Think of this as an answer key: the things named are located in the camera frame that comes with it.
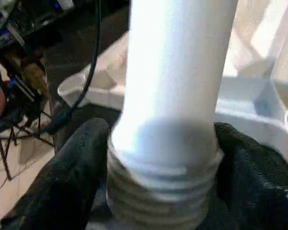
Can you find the white plastic table leg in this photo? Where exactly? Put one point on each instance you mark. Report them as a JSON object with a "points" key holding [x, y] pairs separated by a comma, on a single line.
{"points": [[173, 96]]}

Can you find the black folding table frame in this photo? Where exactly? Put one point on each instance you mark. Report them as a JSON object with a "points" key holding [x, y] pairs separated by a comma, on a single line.
{"points": [[0, 139]]}

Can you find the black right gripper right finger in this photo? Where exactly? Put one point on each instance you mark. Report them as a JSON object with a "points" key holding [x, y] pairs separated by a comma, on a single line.
{"points": [[259, 182]]}

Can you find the white plastic table top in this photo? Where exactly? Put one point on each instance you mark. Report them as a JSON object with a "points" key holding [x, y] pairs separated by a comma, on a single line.
{"points": [[259, 96]]}

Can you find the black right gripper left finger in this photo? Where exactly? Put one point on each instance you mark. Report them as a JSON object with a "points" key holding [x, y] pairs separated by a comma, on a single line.
{"points": [[62, 187]]}

